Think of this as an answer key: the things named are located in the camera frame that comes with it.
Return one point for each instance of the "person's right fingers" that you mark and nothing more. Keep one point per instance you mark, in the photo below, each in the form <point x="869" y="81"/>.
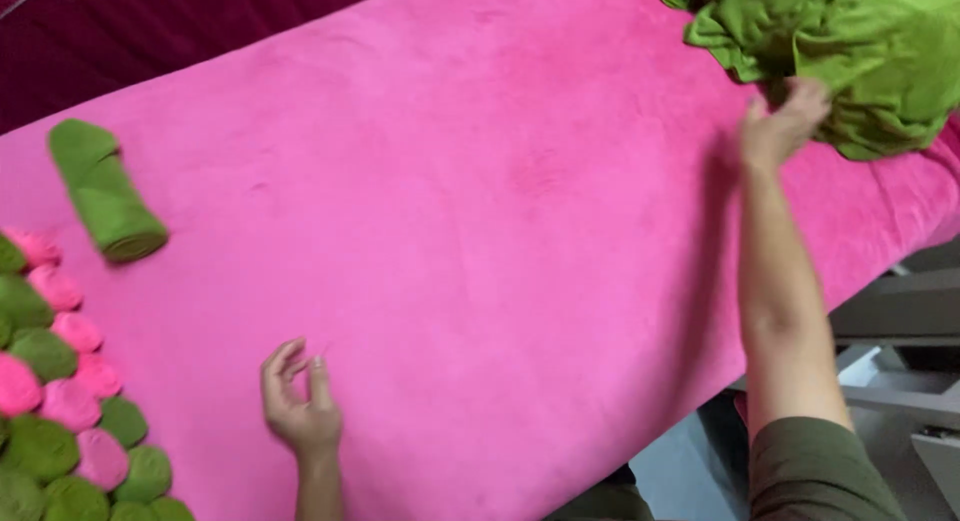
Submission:
<point x="799" y="101"/>

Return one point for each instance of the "heap of green towels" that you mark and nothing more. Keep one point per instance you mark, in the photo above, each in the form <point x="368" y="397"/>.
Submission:
<point x="877" y="48"/>

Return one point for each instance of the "dark maroon cloth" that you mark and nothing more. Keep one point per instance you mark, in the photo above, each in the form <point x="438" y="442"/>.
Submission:
<point x="135" y="41"/>

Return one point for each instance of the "grey shelf unit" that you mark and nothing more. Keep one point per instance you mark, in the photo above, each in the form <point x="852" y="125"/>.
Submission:
<point x="907" y="333"/>

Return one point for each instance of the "olive green shirt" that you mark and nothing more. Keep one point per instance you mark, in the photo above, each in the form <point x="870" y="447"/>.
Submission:
<point x="817" y="476"/>

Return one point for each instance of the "person's right hand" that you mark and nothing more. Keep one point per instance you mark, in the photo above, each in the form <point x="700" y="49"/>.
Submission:
<point x="776" y="135"/>

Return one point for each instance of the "green rolled towel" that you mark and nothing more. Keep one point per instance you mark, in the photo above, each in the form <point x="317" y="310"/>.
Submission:
<point x="105" y="195"/>

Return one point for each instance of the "pink plush table cover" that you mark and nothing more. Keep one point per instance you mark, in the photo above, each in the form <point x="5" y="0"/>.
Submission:
<point x="480" y="228"/>

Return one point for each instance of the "person's left hand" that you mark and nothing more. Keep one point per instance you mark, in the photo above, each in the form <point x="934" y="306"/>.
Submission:
<point x="304" y="420"/>

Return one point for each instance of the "pile of rolled towels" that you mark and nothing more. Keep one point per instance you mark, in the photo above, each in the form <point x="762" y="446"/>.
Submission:
<point x="52" y="401"/>

